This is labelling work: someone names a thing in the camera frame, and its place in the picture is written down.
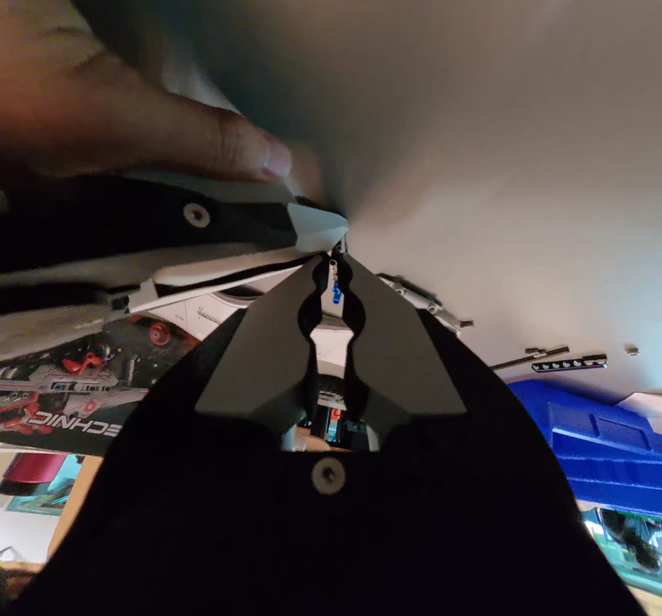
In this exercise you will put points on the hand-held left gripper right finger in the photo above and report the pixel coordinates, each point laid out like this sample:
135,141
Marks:
403,363

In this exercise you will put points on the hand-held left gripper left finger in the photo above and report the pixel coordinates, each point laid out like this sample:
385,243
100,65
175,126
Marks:
258,363

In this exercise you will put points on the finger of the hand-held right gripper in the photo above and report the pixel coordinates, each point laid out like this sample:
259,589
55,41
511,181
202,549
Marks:
196,293
320,228

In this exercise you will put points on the grey angled beam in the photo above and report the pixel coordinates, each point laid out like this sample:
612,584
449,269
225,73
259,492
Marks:
334,267

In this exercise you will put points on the blue connector pin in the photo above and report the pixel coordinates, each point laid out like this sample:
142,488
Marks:
336,294

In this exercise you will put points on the black holed beam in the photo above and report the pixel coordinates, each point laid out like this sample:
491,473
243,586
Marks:
569,364

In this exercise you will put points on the grey desk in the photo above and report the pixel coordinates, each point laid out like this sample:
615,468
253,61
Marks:
465,135

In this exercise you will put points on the person's right hand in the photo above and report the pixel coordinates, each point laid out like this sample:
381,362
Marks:
103,125

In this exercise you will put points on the white instruction booklet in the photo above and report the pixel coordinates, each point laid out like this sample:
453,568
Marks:
227,316

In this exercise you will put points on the grey brick model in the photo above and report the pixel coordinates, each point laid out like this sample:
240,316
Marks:
419,298

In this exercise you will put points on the black toy tire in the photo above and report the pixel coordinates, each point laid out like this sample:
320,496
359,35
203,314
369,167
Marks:
331,388

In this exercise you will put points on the long black axle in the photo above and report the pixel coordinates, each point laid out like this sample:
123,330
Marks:
558,352

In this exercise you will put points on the black toy set box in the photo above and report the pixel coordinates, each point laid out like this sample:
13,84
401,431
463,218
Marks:
77,394

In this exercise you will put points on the blue tagged storage bin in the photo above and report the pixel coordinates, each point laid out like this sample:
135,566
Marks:
595,461

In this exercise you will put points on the wooden side table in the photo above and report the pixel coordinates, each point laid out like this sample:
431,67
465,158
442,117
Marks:
77,502

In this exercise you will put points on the white paper sheet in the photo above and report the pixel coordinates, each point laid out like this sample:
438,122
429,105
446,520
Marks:
644,401

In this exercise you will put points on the red cylinder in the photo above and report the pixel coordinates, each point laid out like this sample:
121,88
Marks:
31,474

